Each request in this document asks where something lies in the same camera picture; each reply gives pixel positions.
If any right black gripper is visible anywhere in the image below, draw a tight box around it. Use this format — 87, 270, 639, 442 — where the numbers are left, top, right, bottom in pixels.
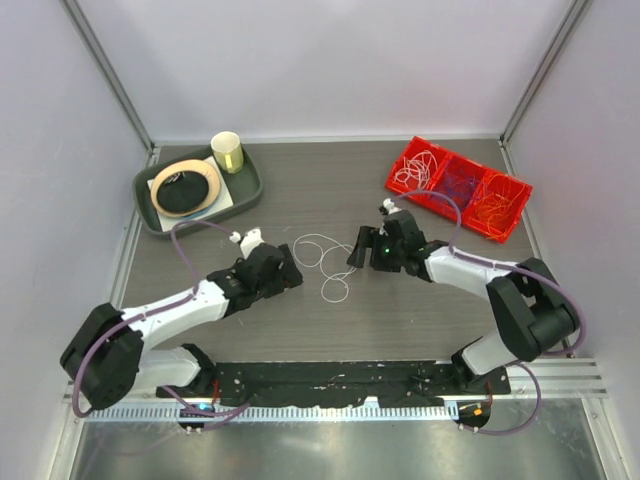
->
347, 227, 405, 274

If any white thin cable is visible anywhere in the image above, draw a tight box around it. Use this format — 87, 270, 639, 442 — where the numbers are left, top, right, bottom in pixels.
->
292, 234, 359, 304
392, 145, 444, 192

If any dark green plastic tray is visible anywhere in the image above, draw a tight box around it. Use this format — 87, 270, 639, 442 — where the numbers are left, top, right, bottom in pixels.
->
132, 146, 264, 239

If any red plastic divided bin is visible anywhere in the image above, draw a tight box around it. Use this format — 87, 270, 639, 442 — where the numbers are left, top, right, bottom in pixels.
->
385, 136, 533, 243

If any orange thin cable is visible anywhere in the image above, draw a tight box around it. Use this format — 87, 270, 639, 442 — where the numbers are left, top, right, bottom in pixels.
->
474, 172, 531, 236

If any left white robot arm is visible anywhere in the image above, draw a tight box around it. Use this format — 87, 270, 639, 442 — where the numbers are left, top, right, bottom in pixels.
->
60, 243, 303, 411

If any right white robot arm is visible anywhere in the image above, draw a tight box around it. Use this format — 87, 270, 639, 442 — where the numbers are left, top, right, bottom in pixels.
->
347, 208, 582, 395

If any white paper sheet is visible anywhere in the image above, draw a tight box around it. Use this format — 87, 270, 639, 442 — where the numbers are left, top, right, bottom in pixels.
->
146, 157, 233, 233

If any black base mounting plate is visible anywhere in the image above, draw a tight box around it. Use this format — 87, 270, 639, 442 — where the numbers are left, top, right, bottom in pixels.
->
174, 360, 511, 409

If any cream yellow mug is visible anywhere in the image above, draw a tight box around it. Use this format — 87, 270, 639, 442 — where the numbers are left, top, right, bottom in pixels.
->
210, 131, 244, 174

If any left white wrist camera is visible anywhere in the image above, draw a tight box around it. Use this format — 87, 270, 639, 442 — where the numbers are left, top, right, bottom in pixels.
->
229, 227, 264, 259

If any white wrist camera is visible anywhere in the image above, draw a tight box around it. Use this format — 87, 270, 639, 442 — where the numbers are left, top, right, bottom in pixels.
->
229, 227, 264, 259
378, 198, 402, 235

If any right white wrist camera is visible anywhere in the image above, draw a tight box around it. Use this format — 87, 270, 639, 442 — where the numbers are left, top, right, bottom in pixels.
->
378, 198, 402, 235

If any wooden ring with black disc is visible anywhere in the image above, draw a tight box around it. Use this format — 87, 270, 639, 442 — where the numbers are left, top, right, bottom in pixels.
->
151, 158, 223, 219

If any slotted cable duct rail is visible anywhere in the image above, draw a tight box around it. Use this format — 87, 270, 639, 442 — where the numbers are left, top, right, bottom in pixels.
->
89, 400, 459, 423

